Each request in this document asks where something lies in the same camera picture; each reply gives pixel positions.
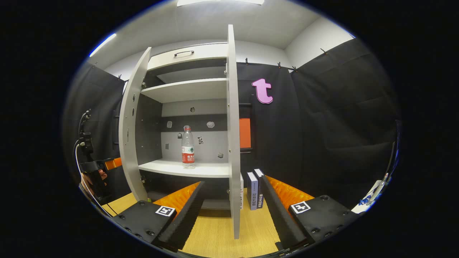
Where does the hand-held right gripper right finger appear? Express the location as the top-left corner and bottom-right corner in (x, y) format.
(260, 175), (365, 251)

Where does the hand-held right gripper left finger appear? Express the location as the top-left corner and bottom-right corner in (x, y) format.
(111, 181), (206, 252)

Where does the white cabinet door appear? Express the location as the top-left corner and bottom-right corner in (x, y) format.
(118, 47), (153, 203)
(226, 24), (241, 240)

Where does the clear plastic bottle red label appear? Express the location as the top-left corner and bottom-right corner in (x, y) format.
(181, 125), (196, 169)

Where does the dark blue book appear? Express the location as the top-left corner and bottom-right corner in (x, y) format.
(254, 168), (266, 209)

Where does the purple book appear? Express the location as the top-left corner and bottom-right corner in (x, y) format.
(247, 172), (259, 211)

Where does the white cabinet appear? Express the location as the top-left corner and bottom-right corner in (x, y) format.
(138, 42), (230, 210)

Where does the white cabinet shelf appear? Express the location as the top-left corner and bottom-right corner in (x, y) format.
(141, 78), (227, 104)

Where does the black backdrop cloth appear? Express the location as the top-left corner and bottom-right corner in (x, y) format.
(63, 38), (400, 212)

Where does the white cabinet drawer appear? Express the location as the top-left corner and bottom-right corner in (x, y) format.
(148, 43), (228, 71)

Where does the ceiling light panel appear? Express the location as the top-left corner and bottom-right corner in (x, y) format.
(177, 0), (265, 7)

